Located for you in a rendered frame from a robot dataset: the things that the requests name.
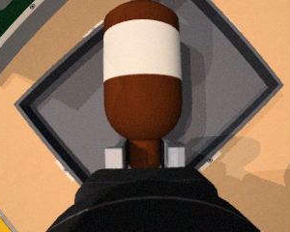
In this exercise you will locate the grey square tray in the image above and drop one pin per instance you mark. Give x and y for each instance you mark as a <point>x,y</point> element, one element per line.
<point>225,83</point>

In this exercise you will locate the brown bottle with white label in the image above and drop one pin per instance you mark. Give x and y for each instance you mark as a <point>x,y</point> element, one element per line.
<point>142,76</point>

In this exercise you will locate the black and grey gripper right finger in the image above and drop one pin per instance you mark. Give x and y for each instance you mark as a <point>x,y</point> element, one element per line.
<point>171,155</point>

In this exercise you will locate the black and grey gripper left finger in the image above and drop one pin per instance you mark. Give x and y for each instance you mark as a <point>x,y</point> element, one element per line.
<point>118,156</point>

